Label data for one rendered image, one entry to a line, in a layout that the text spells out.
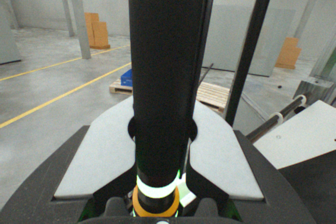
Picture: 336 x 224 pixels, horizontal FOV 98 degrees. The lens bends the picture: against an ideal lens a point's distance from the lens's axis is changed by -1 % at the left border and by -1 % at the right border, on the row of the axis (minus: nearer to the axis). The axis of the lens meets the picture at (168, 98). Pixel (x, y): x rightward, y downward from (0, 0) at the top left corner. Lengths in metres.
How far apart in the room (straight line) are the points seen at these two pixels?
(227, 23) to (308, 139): 5.26
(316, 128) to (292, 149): 0.08
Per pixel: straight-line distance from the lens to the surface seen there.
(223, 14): 5.63
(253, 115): 1.30
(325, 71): 0.74
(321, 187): 0.25
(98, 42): 8.48
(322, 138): 0.51
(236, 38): 5.69
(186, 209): 0.20
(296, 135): 0.53
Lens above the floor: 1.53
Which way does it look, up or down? 28 degrees down
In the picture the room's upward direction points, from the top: 4 degrees clockwise
